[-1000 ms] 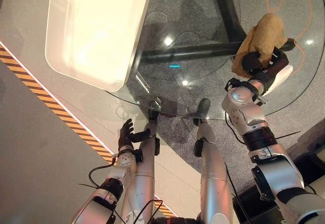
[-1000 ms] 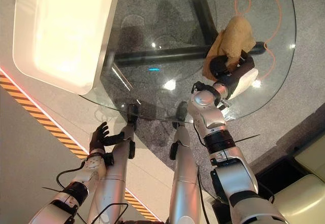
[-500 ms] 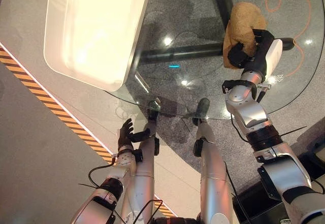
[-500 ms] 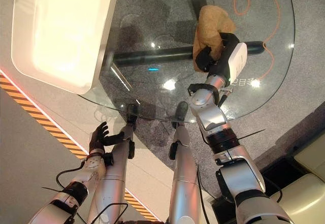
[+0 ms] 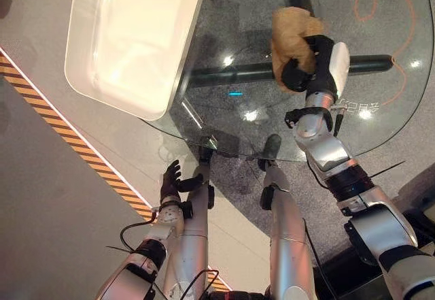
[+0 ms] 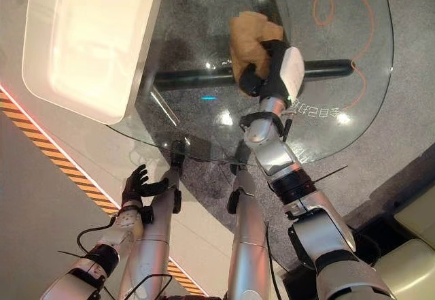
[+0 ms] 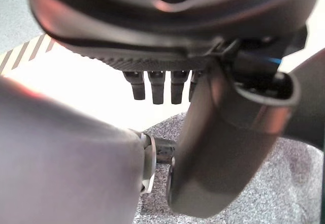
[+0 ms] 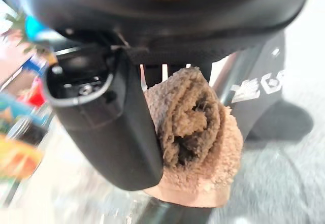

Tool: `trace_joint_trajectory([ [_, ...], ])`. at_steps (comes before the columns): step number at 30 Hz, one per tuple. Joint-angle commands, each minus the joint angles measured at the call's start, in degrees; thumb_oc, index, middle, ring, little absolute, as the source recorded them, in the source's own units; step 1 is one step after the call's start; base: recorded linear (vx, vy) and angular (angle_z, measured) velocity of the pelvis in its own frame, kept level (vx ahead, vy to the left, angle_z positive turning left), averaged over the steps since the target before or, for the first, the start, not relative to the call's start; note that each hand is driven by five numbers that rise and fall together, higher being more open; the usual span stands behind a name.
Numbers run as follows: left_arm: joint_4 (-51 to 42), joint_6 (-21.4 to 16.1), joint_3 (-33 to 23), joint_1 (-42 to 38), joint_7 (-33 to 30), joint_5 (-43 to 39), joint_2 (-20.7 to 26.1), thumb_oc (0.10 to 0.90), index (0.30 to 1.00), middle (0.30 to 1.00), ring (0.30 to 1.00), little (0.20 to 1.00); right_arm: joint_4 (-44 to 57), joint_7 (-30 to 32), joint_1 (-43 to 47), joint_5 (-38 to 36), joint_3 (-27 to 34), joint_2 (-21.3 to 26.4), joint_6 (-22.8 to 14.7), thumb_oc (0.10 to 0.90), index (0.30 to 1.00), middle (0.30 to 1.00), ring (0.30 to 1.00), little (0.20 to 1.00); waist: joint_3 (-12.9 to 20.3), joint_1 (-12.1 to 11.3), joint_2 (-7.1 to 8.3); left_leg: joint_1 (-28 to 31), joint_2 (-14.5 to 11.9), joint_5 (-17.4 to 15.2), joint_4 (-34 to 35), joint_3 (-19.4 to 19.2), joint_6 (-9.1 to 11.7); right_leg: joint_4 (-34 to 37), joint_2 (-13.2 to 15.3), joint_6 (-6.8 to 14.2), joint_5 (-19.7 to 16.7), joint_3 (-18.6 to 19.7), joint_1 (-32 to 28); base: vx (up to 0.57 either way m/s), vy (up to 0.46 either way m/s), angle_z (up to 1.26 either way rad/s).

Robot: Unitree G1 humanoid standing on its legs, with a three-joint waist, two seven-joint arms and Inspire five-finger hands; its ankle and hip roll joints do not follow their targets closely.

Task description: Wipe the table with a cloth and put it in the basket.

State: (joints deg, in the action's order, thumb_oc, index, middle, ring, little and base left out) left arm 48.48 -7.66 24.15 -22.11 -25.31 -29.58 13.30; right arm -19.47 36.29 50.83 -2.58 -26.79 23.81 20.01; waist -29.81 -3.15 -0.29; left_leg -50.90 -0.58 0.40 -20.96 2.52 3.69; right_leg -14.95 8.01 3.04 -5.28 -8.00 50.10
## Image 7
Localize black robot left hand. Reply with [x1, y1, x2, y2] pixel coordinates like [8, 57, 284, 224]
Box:
[22, 0, 325, 220]

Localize dark robot left foot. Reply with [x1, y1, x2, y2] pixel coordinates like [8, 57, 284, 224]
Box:
[152, 137, 176, 165]

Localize silver robot left leg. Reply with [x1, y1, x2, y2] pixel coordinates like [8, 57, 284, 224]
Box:
[0, 74, 156, 224]

